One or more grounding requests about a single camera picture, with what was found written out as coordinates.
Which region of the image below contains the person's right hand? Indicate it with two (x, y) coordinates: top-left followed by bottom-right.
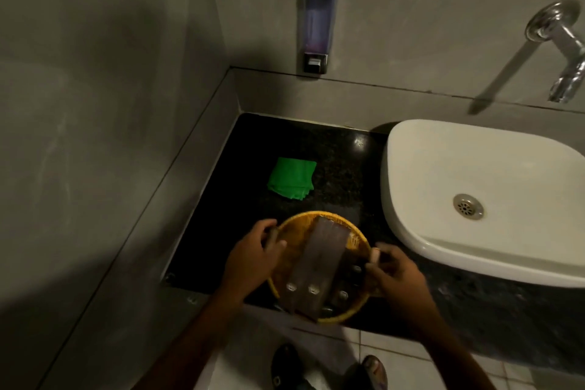
(365, 242), (429, 314)

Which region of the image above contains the person's left hand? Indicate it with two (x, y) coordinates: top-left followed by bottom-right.
(218, 219), (288, 300)

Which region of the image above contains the round yellow woven basket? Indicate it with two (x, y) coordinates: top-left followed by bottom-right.
(266, 210), (374, 325)

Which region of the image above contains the person's right forearm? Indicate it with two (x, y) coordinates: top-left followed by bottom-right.
(408, 300), (498, 390)

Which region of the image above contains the person's left forearm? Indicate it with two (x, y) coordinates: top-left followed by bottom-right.
(132, 288), (246, 390)

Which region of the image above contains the dark brown sachet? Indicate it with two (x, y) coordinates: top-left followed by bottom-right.
(330, 258), (367, 311)

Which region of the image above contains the folded green cloth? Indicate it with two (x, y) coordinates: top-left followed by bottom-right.
(267, 157), (317, 201)

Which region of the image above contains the person's right sandal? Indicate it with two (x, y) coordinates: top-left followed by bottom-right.
(360, 354), (388, 390)

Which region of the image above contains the chrome sink drain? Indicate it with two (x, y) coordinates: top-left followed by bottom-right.
(453, 193), (484, 221)

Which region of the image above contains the person's black left shoe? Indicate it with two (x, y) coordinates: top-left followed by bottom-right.
(271, 342), (317, 390)

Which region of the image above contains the white ceramic sink basin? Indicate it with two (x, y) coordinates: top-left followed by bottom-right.
(381, 119), (585, 289)

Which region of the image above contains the wall-mounted soap dispenser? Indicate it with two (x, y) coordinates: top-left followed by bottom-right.
(299, 0), (336, 76)

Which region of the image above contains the chrome wall tap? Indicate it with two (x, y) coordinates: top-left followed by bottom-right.
(525, 0), (585, 104)

